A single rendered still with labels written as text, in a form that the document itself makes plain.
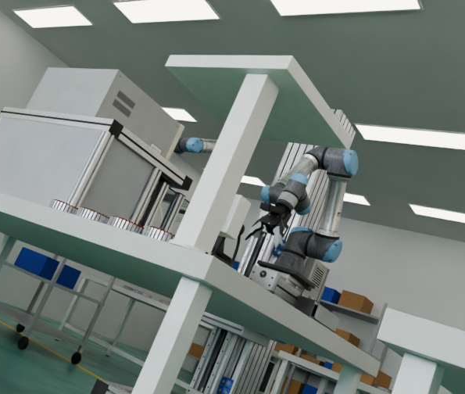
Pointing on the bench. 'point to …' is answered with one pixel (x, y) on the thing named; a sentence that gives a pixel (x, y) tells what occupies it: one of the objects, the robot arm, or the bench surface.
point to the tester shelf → (177, 180)
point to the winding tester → (108, 103)
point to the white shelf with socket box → (246, 133)
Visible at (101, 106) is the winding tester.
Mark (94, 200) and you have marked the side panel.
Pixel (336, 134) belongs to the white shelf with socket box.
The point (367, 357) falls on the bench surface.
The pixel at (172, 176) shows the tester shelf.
